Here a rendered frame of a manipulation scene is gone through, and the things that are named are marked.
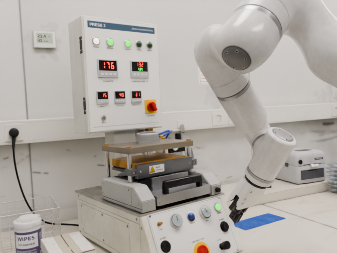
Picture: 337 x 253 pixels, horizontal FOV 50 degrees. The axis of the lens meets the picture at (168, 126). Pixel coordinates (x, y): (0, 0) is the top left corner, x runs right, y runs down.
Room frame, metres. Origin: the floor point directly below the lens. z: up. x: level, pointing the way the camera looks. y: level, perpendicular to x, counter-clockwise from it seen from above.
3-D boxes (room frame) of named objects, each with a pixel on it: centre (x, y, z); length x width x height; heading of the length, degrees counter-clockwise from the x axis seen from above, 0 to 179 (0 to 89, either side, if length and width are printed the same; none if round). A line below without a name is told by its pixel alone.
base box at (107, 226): (1.28, 0.06, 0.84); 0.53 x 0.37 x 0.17; 37
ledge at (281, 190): (1.86, -0.43, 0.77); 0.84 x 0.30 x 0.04; 116
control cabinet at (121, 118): (1.42, 0.18, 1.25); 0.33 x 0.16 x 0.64; 127
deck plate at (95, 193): (1.30, 0.10, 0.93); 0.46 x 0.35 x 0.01; 37
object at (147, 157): (1.28, 0.07, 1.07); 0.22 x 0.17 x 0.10; 127
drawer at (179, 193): (1.24, 0.05, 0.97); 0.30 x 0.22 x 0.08; 37
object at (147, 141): (1.31, 0.08, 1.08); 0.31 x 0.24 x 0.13; 127
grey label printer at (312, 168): (2.00, -0.71, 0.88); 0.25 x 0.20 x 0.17; 20
